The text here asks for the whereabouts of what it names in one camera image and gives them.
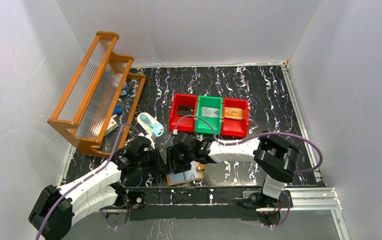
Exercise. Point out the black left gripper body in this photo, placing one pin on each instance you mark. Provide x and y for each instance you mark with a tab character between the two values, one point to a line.
156	158

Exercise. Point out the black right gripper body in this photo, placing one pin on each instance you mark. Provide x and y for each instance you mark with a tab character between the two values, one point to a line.
182	160

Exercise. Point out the orange leather card holder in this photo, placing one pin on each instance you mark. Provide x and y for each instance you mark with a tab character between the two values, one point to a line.
194	174

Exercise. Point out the white credit card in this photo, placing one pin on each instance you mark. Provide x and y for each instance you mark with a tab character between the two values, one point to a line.
210	112

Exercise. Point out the gold credit card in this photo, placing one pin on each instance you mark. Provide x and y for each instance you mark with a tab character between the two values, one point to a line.
233	113

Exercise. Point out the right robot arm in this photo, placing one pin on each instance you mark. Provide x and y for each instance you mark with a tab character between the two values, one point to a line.
277	157

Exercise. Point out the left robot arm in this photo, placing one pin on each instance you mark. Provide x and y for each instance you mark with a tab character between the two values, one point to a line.
57	209

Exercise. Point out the black card in red bin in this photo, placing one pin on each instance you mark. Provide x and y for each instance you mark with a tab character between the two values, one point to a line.
184	110

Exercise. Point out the red plastic bin left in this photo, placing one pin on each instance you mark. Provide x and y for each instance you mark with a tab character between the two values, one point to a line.
183	104

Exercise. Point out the red plastic bin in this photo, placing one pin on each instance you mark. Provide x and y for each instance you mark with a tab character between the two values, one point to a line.
235	128
183	104

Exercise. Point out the white blue tube package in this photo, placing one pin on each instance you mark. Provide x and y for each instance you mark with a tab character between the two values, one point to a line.
150	124

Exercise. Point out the white green small box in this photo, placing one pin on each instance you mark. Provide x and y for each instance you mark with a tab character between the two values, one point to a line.
112	125

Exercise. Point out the blue cap container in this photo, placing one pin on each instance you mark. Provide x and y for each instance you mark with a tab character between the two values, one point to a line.
117	110

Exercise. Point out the green plastic bin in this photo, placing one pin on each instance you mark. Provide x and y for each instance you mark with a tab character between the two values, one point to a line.
208	101

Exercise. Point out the red plastic bin right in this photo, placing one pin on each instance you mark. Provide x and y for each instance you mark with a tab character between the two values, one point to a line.
235	128

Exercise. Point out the orange wooden shelf rack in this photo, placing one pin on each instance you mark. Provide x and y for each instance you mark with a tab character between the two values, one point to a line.
85	109

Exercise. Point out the blue white bottle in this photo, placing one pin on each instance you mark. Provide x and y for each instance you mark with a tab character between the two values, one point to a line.
124	89

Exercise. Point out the aluminium frame rail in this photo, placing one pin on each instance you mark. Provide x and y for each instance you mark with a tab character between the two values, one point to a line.
229	188

